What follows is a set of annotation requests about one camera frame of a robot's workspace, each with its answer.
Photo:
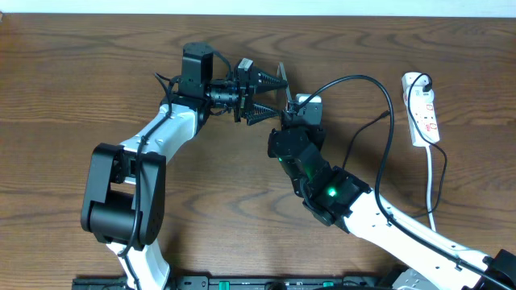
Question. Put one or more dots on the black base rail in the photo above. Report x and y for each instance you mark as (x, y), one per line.
(193, 282)

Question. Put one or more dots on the Samsung Galaxy smartphone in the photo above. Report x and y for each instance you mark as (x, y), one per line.
(283, 94)

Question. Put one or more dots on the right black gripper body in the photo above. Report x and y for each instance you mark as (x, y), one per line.
(286, 126)

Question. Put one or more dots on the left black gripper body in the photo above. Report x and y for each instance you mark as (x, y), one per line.
(243, 94)

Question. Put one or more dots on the white power strip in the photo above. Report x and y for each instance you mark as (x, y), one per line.
(418, 96)

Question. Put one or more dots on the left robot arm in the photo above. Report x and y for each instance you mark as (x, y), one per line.
(123, 204)

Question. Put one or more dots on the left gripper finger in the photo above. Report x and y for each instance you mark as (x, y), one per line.
(259, 113)
(267, 82)

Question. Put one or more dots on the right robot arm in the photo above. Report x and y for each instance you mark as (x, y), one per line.
(337, 198)

